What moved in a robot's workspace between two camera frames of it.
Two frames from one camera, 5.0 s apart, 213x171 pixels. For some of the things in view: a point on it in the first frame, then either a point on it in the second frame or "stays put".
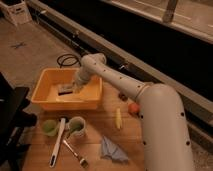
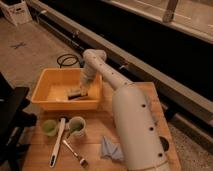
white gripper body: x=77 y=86 -> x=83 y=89
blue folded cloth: x=112 y=150 stays put
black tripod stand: x=14 y=118 stays put
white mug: x=75 y=127 stays put
